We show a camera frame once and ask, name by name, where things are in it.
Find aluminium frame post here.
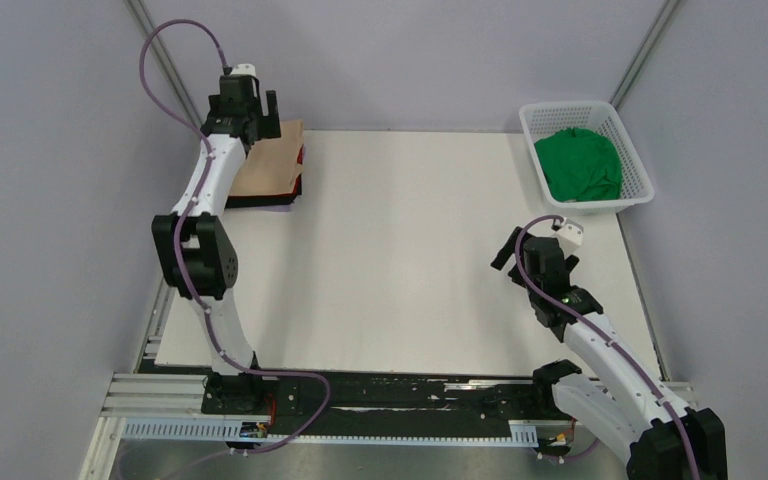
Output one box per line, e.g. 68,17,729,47
123,0,202,126
609,0,684,110

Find left aluminium frame post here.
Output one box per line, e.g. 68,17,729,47
123,0,202,126

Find green t shirt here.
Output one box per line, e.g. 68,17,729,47
534,127,623,203

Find white plastic basket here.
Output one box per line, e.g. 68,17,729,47
518,100,654,215

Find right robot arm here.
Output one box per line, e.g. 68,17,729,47
491,215,728,479

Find right aluminium frame post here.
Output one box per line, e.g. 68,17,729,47
609,0,684,110

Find white slotted cable duct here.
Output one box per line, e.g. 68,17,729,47
120,418,539,448

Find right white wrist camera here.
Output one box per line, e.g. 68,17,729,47
551,219,584,252

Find beige t shirt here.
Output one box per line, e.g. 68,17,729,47
229,119,304,197

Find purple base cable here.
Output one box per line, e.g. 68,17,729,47
158,397,334,480

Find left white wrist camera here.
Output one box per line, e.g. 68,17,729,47
229,63,257,77

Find folded black t shirt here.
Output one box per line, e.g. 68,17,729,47
226,175,303,209

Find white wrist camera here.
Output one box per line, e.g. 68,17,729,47
551,219,584,252
229,63,257,77

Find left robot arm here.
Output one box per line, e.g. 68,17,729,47
151,64,281,415

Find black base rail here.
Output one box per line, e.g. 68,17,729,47
201,371,573,439

